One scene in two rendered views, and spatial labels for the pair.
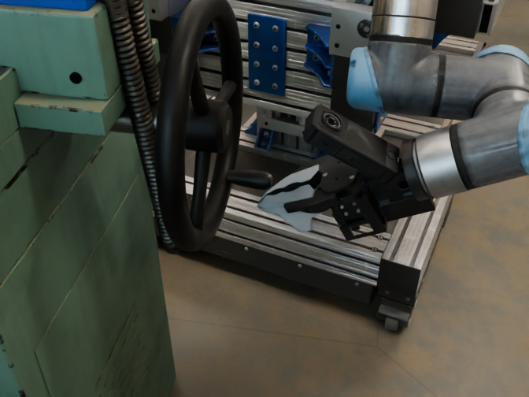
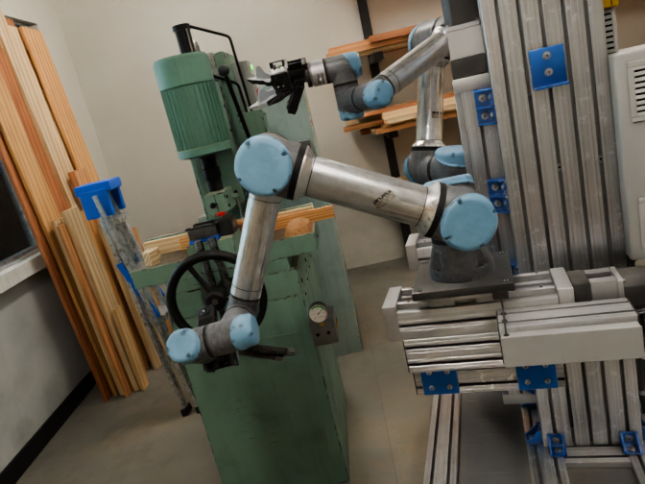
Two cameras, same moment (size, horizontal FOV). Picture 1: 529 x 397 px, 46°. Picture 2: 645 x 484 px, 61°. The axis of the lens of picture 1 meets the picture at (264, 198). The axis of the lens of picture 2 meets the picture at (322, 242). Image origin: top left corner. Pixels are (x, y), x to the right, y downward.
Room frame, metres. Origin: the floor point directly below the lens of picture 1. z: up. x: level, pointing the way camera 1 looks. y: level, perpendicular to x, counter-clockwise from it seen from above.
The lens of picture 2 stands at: (0.77, -1.44, 1.27)
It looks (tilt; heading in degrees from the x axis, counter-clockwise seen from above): 14 degrees down; 84
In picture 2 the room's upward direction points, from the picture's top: 13 degrees counter-clockwise
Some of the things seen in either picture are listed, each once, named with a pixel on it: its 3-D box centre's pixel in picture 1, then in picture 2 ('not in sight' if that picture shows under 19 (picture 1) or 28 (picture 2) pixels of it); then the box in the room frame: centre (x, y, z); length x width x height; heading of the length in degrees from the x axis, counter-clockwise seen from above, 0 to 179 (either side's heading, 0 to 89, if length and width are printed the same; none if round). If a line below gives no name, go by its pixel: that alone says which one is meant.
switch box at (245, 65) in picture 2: not in sight; (246, 84); (0.87, 0.69, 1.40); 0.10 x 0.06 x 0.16; 79
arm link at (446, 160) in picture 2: not in sight; (454, 167); (1.42, 0.20, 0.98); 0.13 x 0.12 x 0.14; 110
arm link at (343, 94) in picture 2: not in sight; (351, 100); (1.15, 0.21, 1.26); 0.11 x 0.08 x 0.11; 110
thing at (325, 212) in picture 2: not in sight; (256, 228); (0.77, 0.38, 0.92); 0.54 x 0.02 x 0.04; 169
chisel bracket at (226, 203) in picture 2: not in sight; (222, 202); (0.68, 0.42, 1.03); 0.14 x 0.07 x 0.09; 79
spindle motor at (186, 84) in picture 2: not in sight; (193, 107); (0.67, 0.40, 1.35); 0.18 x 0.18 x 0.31
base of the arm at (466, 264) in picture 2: not in sight; (458, 251); (1.22, -0.26, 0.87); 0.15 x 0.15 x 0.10
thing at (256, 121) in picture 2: not in sight; (257, 132); (0.86, 0.58, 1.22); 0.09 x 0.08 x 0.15; 79
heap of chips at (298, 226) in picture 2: not in sight; (298, 224); (0.90, 0.27, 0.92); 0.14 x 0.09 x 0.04; 79
